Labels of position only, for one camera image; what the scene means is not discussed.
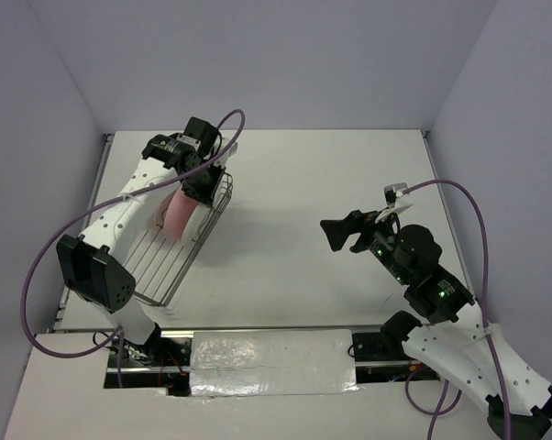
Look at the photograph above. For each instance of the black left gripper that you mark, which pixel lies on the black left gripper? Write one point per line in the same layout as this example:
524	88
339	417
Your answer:
206	195

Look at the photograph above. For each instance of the white plate blue rim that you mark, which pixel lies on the white plate blue rim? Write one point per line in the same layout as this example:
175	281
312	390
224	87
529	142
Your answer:
157	218

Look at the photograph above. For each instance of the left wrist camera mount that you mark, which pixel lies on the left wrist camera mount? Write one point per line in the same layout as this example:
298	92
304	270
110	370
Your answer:
222	150

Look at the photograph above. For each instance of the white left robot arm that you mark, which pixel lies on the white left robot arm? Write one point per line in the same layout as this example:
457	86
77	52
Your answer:
174	185

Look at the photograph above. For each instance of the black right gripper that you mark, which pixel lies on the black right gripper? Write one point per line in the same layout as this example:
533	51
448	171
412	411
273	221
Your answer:
336	230

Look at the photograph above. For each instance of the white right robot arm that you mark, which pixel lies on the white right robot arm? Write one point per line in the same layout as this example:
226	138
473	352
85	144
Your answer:
445	329

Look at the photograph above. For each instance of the metal wire dish rack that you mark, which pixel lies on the metal wire dish rack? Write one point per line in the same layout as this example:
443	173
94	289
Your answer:
159	265

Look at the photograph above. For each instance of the white strawberry pattern plate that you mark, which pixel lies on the white strawberry pattern plate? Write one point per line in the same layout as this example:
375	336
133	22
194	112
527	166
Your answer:
191	220

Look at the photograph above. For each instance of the pink plate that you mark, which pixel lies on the pink plate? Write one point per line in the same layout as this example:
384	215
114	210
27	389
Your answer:
177	215

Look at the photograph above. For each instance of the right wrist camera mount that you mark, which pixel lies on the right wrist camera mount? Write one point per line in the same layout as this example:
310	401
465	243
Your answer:
397	199

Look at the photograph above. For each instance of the silver foil tape cover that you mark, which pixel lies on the silver foil tape cover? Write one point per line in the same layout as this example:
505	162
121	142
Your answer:
270	363

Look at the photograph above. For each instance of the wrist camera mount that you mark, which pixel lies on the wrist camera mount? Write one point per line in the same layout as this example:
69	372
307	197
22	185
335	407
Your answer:
397	199
222	150

